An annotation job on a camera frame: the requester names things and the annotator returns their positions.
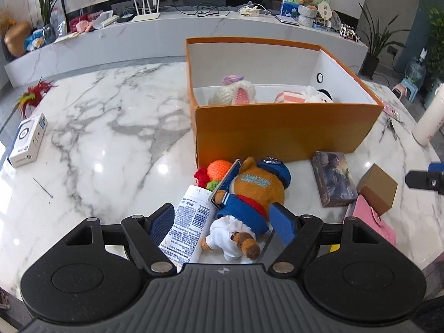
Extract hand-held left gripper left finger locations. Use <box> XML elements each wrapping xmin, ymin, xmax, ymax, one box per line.
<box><xmin>66</xmin><ymin>204</ymin><xmax>176</xmax><ymax>274</ymax></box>

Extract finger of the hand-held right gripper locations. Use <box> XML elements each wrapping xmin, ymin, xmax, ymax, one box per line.
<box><xmin>405</xmin><ymin>162</ymin><xmax>444</xmax><ymax>195</ymax></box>

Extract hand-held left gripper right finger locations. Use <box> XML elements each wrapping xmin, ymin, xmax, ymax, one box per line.
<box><xmin>269</xmin><ymin>203</ymin><xmax>379</xmax><ymax>274</ymax></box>

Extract white tube with barcode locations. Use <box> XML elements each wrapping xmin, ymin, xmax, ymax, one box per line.
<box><xmin>159</xmin><ymin>185</ymin><xmax>216</xmax><ymax>273</ymax></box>

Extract plush bear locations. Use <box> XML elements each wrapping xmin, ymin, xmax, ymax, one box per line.
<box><xmin>202</xmin><ymin>157</ymin><xmax>292</xmax><ymax>261</ymax></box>

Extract dark grey box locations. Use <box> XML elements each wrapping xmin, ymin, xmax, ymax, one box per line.
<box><xmin>208</xmin><ymin>159</ymin><xmax>242</xmax><ymax>209</ymax></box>

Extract orange cardboard box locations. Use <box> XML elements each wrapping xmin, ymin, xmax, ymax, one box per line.
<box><xmin>185</xmin><ymin>36</ymin><xmax>384</xmax><ymax>168</ymax></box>

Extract small brown cardboard box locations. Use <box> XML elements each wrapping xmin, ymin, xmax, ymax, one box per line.
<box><xmin>356</xmin><ymin>163</ymin><xmax>399</xmax><ymax>216</ymax></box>

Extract white bottle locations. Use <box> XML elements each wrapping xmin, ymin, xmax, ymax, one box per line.
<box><xmin>412</xmin><ymin>83</ymin><xmax>444</xmax><ymax>146</ymax></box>

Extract small metal scissors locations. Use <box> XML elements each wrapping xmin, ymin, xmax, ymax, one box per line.
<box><xmin>378</xmin><ymin>118</ymin><xmax>400</xmax><ymax>143</ymax></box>

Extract pink wallet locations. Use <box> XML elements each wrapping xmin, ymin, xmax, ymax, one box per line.
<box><xmin>343</xmin><ymin>194</ymin><xmax>397</xmax><ymax>248</ymax></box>

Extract illustrated card box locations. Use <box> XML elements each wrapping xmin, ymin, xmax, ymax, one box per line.
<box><xmin>311</xmin><ymin>151</ymin><xmax>359</xmax><ymax>209</ymax></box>

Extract crochet orange toy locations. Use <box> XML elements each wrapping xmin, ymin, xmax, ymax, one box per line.
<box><xmin>194</xmin><ymin>160</ymin><xmax>234</xmax><ymax>192</ymax></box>

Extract pink card packet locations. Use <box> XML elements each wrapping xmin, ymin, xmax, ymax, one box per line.
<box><xmin>379</xmin><ymin>99</ymin><xmax>403</xmax><ymax>123</ymax></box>

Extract pink stool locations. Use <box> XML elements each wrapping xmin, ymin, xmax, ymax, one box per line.
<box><xmin>392</xmin><ymin>79</ymin><xmax>421</xmax><ymax>104</ymax></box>

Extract clear water jug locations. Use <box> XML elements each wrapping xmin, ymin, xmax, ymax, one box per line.
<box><xmin>404</xmin><ymin>47</ymin><xmax>428</xmax><ymax>90</ymax></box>

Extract thin metal needle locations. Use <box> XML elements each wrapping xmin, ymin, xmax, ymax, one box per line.
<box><xmin>33</xmin><ymin>178</ymin><xmax>55</xmax><ymax>199</ymax></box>

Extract pink striped plush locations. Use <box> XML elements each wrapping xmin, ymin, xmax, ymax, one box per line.
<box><xmin>274</xmin><ymin>90</ymin><xmax>306</xmax><ymax>104</ymax></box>

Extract potted plant in black pot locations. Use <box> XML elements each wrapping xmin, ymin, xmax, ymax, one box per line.
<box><xmin>357</xmin><ymin>3</ymin><xmax>407</xmax><ymax>79</ymax></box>

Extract white crochet bunny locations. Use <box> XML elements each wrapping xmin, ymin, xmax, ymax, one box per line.
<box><xmin>207</xmin><ymin>74</ymin><xmax>258</xmax><ymax>105</ymax></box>

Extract small white product box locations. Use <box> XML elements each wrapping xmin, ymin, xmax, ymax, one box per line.
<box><xmin>7</xmin><ymin>112</ymin><xmax>48</xmax><ymax>169</ymax></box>

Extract cow print figure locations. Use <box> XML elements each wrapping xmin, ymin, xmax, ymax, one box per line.
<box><xmin>339</xmin><ymin>24</ymin><xmax>362</xmax><ymax>43</ymax></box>

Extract colourful feather toy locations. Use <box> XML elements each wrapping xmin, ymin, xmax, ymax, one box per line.
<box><xmin>15</xmin><ymin>80</ymin><xmax>58</xmax><ymax>119</ymax></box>

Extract decorative plate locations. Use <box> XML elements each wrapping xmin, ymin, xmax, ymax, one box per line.
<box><xmin>329</xmin><ymin>10</ymin><xmax>345</xmax><ymax>31</ymax></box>

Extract white marble cabinet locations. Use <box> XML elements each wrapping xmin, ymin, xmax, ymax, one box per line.
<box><xmin>4</xmin><ymin>6</ymin><xmax>369</xmax><ymax>89</ymax></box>

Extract white woven bowl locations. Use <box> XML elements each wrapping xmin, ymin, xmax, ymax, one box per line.
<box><xmin>297</xmin><ymin>4</ymin><xmax>318</xmax><ymax>28</ymax></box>

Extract white router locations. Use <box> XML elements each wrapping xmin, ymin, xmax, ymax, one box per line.
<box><xmin>131</xmin><ymin>0</ymin><xmax>161</xmax><ymax>23</ymax></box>

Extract white flat device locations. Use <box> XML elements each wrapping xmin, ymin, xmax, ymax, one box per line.
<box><xmin>92</xmin><ymin>11</ymin><xmax>120</xmax><ymax>29</ymax></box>

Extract white power strip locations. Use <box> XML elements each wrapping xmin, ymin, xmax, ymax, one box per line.
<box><xmin>237</xmin><ymin>3</ymin><xmax>273</xmax><ymax>17</ymax></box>

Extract blue snack bag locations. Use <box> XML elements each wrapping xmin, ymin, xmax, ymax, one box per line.
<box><xmin>24</xmin><ymin>28</ymin><xmax>46</xmax><ymax>51</ymax></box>

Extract painted picture card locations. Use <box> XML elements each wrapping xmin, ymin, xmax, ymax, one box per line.
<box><xmin>279</xmin><ymin>0</ymin><xmax>330</xmax><ymax>20</ymax></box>

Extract gold vase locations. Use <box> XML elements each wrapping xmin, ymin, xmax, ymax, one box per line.
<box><xmin>4</xmin><ymin>21</ymin><xmax>33</xmax><ymax>58</ymax></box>

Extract tall leafy potted plant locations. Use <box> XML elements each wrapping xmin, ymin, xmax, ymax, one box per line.
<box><xmin>36</xmin><ymin>0</ymin><xmax>74</xmax><ymax>43</ymax></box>

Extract dried flower bunch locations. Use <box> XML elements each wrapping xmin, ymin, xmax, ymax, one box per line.
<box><xmin>0</xmin><ymin>8</ymin><xmax>17</xmax><ymax>34</ymax></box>

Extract black cable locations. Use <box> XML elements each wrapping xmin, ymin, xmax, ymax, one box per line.
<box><xmin>173</xmin><ymin>1</ymin><xmax>241</xmax><ymax>17</ymax></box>

